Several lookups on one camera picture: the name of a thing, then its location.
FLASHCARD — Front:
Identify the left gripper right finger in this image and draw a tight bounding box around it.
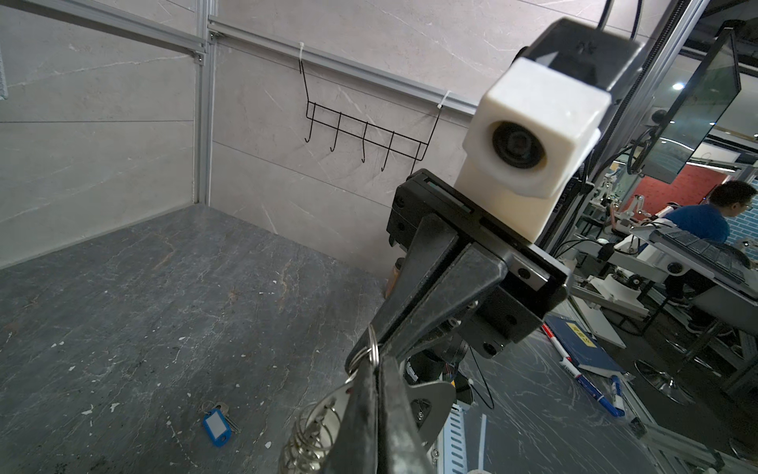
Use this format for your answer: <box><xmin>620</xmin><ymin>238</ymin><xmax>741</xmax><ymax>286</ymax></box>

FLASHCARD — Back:
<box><xmin>377</xmin><ymin>357</ymin><xmax>434</xmax><ymax>474</ymax></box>

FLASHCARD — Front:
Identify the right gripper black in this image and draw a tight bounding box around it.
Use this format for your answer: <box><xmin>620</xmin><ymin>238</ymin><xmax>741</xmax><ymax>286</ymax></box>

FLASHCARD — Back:
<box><xmin>371</xmin><ymin>169</ymin><xmax>570</xmax><ymax>361</ymax></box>

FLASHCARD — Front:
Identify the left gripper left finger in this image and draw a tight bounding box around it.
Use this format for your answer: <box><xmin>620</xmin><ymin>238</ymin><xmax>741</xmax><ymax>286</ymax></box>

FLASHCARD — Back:
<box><xmin>322</xmin><ymin>361</ymin><xmax>379</xmax><ymax>473</ymax></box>

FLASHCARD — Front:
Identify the silver key rings bunch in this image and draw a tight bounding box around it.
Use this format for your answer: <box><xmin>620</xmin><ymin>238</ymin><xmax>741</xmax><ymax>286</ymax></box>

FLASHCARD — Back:
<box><xmin>277</xmin><ymin>324</ymin><xmax>381</xmax><ymax>474</ymax></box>

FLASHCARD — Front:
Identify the blue key tag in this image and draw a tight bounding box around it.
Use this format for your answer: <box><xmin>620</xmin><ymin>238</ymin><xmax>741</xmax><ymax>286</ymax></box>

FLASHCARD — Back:
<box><xmin>203</xmin><ymin>402</ymin><xmax>240</xmax><ymax>448</ymax></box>

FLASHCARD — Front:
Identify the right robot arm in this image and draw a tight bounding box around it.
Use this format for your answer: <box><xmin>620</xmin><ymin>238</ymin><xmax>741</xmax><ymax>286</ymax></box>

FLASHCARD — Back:
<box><xmin>371</xmin><ymin>169</ymin><xmax>570</xmax><ymax>384</ymax></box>

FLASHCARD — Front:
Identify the blue notebook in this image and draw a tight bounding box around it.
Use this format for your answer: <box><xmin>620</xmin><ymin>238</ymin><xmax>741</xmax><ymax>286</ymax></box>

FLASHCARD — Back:
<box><xmin>544</xmin><ymin>314</ymin><xmax>626</xmax><ymax>378</ymax></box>

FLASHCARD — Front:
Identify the red white blue pen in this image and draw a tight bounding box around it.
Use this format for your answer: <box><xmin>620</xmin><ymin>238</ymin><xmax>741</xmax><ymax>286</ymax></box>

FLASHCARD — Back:
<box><xmin>541</xmin><ymin>324</ymin><xmax>626</xmax><ymax>418</ymax></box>

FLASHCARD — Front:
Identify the black keyboard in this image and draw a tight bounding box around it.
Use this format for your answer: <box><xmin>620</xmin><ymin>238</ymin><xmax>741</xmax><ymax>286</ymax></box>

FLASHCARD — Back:
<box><xmin>649</xmin><ymin>227</ymin><xmax>750</xmax><ymax>286</ymax></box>

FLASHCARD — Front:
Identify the person in blue shirt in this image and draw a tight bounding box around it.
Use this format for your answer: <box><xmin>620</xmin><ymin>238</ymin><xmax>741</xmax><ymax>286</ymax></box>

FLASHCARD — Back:
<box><xmin>664</xmin><ymin>181</ymin><xmax>757</xmax><ymax>306</ymax></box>

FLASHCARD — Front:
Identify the black monitor screen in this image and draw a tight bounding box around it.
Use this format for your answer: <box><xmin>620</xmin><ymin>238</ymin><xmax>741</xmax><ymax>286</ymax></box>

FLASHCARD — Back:
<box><xmin>628</xmin><ymin>27</ymin><xmax>741</xmax><ymax>184</ymax></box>

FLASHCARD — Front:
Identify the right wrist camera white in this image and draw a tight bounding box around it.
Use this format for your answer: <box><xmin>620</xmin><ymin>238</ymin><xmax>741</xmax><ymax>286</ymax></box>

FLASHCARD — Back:
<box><xmin>454</xmin><ymin>17</ymin><xmax>644</xmax><ymax>244</ymax></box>

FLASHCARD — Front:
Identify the black wire hook rack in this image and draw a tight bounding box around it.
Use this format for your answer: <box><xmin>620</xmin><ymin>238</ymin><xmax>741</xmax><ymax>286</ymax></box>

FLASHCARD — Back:
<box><xmin>297</xmin><ymin>41</ymin><xmax>444</xmax><ymax>176</ymax></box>

